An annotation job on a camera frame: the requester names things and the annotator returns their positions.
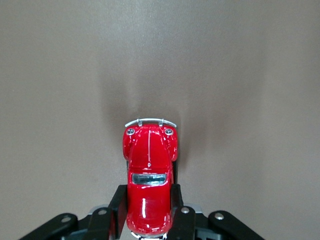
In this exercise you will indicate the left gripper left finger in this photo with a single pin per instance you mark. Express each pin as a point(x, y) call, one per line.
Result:
point(100, 225)

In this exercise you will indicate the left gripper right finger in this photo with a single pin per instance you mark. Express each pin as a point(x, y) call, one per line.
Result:
point(185, 225)

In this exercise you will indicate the red beetle toy car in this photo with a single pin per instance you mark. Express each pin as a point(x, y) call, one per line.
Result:
point(148, 155)

